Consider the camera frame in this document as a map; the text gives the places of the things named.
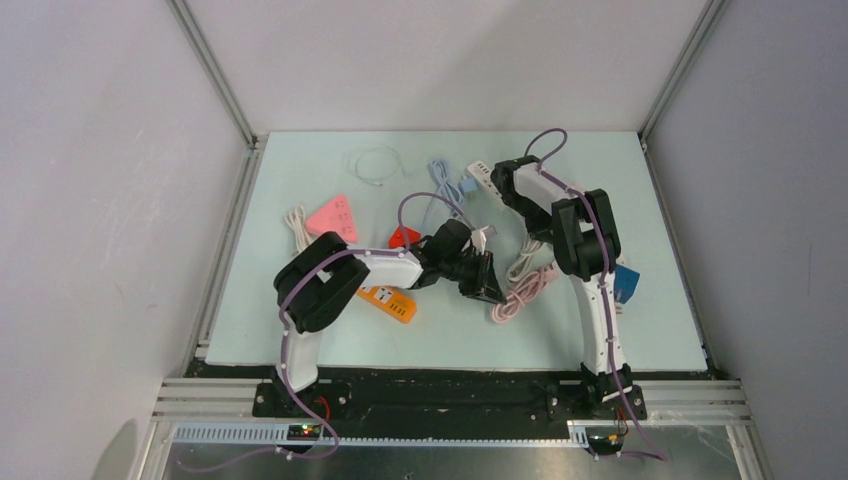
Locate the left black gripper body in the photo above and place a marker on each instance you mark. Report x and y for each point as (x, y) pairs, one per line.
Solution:
(471, 273)

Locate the pink power strip with cable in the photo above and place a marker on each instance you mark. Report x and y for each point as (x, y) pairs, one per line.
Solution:
(522, 292)

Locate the red cube socket adapter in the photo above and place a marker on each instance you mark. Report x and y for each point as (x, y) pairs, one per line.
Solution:
(403, 237)

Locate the blue cube socket adapter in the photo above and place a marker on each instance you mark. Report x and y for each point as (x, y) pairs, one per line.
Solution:
(625, 283)

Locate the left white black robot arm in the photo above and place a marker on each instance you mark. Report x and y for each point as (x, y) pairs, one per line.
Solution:
(314, 289)

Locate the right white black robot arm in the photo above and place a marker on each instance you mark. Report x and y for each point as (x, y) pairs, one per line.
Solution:
(580, 228)

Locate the orange power strip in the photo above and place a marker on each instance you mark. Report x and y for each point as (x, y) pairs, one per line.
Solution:
(390, 301)

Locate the pink triangular power strip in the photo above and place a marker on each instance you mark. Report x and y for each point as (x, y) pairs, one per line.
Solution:
(334, 216)

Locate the white power strip with cable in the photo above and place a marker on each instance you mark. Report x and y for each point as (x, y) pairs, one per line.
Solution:
(523, 252)

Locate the aluminium frame rail front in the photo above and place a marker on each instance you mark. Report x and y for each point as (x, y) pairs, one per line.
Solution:
(669, 402)

